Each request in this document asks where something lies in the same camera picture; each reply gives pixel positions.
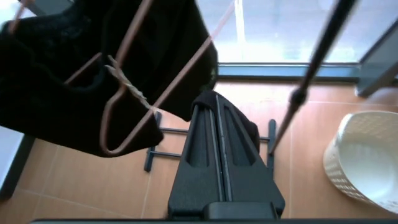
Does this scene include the black garment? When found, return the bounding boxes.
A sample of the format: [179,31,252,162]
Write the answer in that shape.
[192,90,261,153]

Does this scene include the white laundry basket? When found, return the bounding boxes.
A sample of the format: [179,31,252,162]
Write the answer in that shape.
[322,111,398,215]

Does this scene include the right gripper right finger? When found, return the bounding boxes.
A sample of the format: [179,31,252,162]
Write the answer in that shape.
[215,95,286,218]

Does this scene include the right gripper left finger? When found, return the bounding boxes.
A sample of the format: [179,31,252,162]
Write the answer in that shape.
[167,104,223,218]

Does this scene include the black clothes rack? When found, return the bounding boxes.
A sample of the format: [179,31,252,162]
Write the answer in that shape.
[144,0,358,173]

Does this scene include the black drawstring shorts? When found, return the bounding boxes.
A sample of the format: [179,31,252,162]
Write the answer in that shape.
[0,0,219,158]

